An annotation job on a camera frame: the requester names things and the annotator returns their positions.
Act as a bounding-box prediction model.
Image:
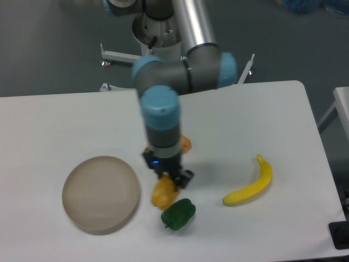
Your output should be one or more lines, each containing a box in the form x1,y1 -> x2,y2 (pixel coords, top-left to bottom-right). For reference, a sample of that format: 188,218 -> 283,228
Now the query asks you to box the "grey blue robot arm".
104,1 -> 238,190

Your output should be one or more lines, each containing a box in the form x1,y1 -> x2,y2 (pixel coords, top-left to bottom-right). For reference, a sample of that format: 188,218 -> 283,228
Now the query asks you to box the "yellow bell pepper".
151,175 -> 180,210

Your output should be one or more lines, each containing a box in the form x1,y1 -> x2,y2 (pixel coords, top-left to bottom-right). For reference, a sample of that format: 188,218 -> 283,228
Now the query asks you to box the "black device at table edge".
328,221 -> 348,250

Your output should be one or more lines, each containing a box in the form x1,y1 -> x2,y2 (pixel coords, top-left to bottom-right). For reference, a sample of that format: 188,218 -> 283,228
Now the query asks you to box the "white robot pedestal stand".
98,13 -> 257,92

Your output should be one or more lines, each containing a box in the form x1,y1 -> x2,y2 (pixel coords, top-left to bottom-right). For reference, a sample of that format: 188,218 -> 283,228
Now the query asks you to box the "blue object in background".
279,0 -> 348,19

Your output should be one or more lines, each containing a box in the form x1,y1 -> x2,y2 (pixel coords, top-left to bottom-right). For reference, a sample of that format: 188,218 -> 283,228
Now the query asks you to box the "yellow banana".
222,154 -> 273,206

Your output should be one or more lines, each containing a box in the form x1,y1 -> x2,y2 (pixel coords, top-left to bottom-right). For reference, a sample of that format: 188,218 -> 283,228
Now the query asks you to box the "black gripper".
142,150 -> 195,190

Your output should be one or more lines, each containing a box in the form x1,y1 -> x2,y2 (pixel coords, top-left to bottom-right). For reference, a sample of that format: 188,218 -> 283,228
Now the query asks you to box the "beige round plate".
62,156 -> 141,235

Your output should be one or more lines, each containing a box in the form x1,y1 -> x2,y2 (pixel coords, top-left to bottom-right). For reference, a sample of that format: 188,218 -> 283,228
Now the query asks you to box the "green bell pepper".
161,198 -> 196,231

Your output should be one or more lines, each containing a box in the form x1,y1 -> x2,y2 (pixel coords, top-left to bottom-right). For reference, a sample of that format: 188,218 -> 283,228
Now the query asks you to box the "orange pumpkin slice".
143,135 -> 192,157

